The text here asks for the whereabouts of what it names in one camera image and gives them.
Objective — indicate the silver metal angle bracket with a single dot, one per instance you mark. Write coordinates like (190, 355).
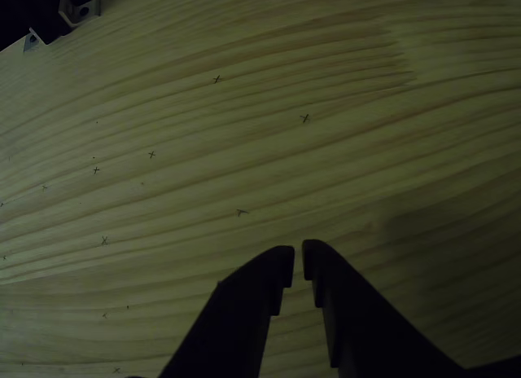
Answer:
(32, 40)
(79, 12)

